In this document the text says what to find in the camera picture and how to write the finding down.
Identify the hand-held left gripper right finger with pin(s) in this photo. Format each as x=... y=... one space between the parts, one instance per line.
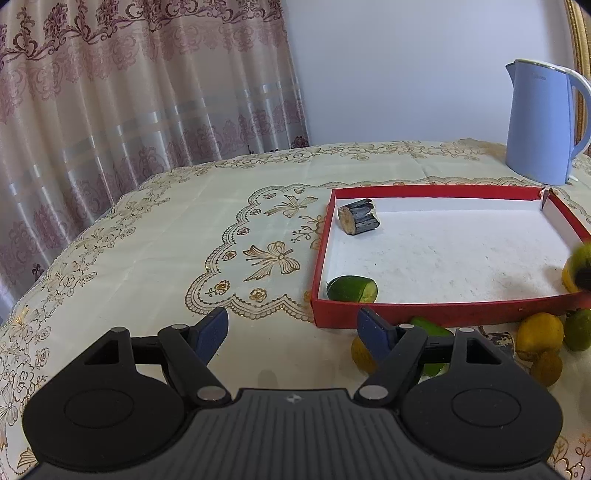
x=374 y=334

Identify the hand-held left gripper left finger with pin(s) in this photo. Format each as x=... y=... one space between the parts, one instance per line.
x=212 y=332

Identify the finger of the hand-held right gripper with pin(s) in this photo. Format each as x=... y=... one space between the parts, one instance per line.
x=584 y=280

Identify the speckled yellow round fruit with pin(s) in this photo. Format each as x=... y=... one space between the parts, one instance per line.
x=361 y=356

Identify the green tomato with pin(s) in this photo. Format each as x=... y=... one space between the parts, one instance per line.
x=579 y=330

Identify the green cucumber end piece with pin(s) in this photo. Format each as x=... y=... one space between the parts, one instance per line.
x=352 y=289

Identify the yellow lemon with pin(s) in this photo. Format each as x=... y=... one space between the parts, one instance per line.
x=540 y=331

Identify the brown longan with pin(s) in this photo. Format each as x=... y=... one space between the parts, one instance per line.
x=547 y=368

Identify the black sugarcane piece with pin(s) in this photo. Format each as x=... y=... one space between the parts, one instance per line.
x=502 y=341
x=360 y=219

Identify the red shallow cardboard box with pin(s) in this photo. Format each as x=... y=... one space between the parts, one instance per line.
x=452 y=249

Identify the light blue electric kettle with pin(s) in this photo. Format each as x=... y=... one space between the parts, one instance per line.
x=538 y=124

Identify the pink floral curtain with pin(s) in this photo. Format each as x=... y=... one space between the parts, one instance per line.
x=138 y=92

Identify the gold wall moulding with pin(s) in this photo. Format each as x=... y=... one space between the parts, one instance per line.
x=581 y=27

